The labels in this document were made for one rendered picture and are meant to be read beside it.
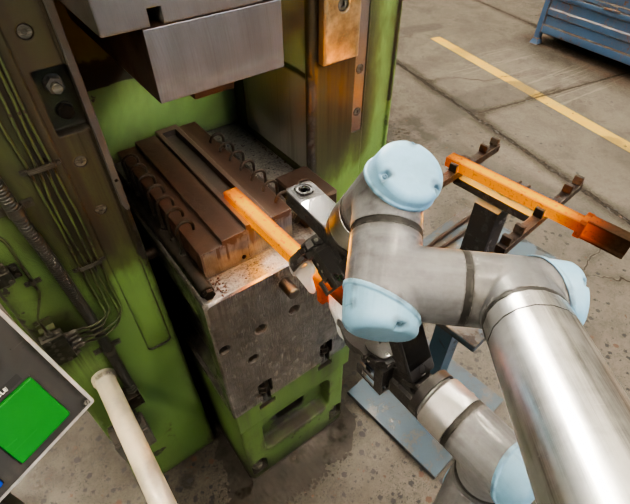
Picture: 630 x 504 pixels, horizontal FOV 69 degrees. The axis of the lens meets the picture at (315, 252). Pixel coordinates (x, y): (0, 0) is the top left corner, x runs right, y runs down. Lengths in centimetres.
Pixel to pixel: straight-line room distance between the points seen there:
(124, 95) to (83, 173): 38
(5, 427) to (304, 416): 102
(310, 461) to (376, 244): 129
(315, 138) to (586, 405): 84
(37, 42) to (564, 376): 72
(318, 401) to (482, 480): 102
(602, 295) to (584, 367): 204
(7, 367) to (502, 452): 60
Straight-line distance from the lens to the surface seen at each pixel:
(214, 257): 86
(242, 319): 93
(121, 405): 111
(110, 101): 119
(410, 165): 46
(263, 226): 83
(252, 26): 70
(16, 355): 70
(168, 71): 66
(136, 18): 63
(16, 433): 71
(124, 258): 97
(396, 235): 44
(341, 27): 97
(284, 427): 154
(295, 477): 165
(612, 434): 31
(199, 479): 169
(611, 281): 248
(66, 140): 82
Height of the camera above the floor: 156
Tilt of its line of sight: 45 degrees down
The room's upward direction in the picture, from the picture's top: straight up
